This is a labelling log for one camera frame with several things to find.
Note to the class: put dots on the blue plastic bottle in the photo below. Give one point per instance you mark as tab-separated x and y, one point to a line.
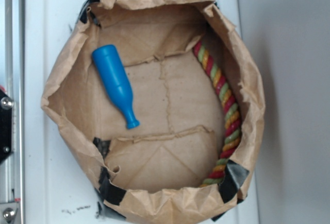
115	81

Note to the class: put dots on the brown paper bag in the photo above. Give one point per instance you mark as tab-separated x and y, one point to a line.
157	178

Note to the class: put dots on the black tape strip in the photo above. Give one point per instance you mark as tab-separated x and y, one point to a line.
235	176

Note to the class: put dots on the white plastic tray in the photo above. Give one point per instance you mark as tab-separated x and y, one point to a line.
170	95

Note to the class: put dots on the black bracket with bolts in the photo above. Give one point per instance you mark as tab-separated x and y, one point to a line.
6	125

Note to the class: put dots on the aluminium frame rail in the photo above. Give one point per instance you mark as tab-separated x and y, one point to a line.
12	79

